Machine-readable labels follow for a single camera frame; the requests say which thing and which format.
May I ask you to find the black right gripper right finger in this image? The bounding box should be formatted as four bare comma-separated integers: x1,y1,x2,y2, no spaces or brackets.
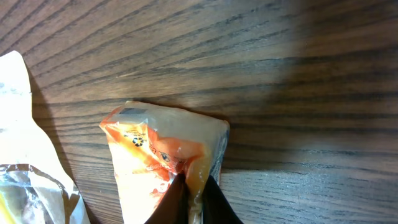
202,175,243,224

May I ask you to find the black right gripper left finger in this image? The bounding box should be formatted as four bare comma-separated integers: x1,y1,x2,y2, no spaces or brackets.
145,174,189,224

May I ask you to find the orange tissue packet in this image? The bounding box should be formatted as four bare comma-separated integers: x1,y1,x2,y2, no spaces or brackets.
99,101,229,223

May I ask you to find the beige snack pouch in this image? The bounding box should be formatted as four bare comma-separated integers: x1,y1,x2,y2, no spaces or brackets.
1,51,90,224

